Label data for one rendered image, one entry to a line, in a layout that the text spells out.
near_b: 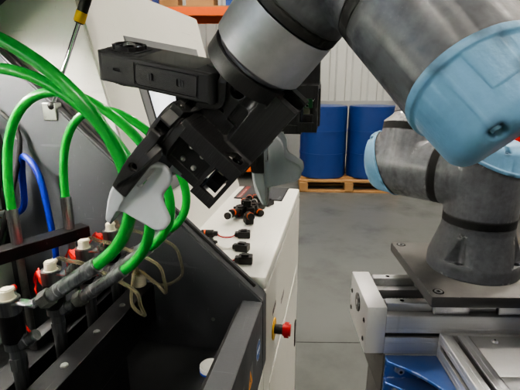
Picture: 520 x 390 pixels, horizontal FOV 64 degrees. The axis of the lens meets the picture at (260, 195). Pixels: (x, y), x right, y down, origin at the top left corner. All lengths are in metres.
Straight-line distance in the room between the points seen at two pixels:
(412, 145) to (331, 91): 6.24
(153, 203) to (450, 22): 0.27
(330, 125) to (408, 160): 4.39
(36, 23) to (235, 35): 0.67
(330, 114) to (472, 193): 4.45
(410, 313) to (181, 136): 0.55
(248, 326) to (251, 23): 0.56
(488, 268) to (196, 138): 0.56
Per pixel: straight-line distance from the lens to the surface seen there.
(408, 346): 0.80
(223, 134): 0.35
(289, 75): 0.30
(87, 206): 0.88
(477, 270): 0.77
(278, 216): 1.19
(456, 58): 0.23
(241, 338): 0.72
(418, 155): 0.78
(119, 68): 0.37
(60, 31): 0.90
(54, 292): 0.55
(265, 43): 0.29
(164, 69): 0.35
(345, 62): 7.00
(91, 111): 0.45
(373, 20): 0.25
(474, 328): 0.82
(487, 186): 0.74
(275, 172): 0.51
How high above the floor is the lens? 1.36
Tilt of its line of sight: 16 degrees down
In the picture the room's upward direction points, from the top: straight up
